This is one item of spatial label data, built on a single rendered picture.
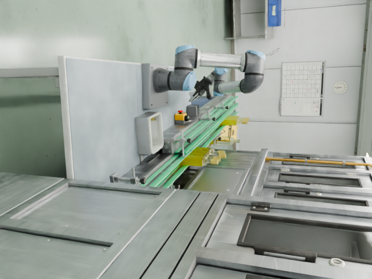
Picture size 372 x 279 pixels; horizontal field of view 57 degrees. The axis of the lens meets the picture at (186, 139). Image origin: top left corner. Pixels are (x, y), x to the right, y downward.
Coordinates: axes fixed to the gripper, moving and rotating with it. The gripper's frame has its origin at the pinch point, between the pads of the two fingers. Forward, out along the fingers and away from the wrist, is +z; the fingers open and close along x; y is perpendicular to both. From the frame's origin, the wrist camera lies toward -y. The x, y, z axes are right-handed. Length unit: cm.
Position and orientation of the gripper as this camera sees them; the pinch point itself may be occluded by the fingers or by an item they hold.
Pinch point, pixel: (190, 101)
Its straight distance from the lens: 253.4
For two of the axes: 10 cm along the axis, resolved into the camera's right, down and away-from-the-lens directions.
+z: -7.5, 6.6, 0.8
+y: -5.8, -7.1, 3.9
